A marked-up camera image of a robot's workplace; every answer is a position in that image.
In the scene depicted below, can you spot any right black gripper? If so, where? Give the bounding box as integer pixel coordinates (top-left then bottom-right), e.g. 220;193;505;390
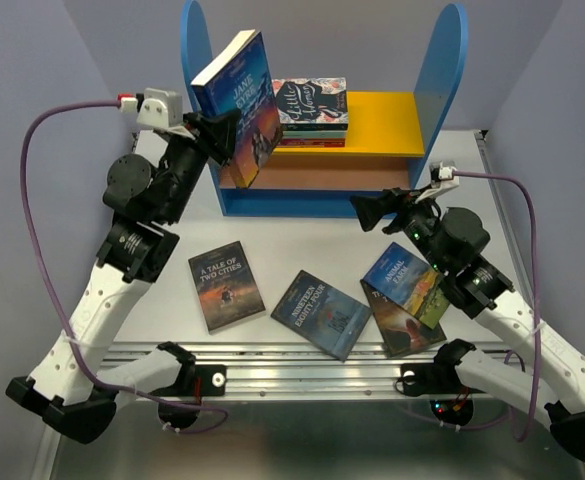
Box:
350;183;449;274

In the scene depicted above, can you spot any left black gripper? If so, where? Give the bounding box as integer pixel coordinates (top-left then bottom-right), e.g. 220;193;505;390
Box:
158;102;241;225

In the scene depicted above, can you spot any Jane Eyre blue book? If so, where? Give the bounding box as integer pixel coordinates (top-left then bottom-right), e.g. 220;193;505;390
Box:
190;29;283;188

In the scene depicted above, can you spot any Animal Farm blue book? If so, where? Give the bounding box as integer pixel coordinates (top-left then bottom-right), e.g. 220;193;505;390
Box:
363;242;450;329

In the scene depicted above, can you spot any Nineteen Eighty-Four dark book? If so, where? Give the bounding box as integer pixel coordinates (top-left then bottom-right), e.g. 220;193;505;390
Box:
271;270;371;362

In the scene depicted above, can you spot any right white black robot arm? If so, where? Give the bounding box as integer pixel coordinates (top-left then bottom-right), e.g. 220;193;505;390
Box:
350;189;585;463

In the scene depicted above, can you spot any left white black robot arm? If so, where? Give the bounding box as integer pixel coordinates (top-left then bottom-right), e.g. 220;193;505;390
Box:
6;109;240;444

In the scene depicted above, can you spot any teal book in stack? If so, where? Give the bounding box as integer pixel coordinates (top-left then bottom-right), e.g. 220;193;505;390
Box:
282;130;347;140

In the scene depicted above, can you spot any dark green book in stack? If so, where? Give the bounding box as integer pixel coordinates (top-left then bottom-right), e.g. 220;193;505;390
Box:
282;123;349;135

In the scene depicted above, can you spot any purple Roald Dahl book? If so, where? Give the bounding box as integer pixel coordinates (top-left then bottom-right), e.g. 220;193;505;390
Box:
278;138;346;148

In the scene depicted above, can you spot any blue yellow wooden bookshelf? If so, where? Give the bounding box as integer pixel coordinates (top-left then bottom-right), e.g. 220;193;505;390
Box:
210;3;468;218

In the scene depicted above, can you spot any Little Women floral book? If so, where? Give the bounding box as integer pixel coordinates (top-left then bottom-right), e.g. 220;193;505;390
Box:
272;77;349;125

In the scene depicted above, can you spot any Three Days to See book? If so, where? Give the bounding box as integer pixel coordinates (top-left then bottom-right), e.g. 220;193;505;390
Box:
361;281;447;358

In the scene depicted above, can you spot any A Tale of Two Cities book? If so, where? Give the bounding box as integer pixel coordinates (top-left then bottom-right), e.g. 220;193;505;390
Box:
188;241;266;334

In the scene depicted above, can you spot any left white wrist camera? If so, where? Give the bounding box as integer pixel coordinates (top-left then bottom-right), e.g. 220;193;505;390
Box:
117;88;183;130

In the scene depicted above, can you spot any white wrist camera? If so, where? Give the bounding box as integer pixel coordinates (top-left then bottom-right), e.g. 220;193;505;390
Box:
417;161;460;202
117;88;183;130

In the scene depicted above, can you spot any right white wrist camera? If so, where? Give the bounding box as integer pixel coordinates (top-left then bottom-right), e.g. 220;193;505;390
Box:
417;161;460;202

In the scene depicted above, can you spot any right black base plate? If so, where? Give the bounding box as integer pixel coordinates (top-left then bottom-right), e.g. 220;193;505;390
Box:
394;363;466;397

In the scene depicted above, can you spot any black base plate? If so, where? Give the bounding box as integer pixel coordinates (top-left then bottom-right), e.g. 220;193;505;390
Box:
394;363;466;397
152;364;227;399

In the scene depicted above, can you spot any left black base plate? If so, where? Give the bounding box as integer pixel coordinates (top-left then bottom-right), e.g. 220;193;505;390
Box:
152;364;227;399

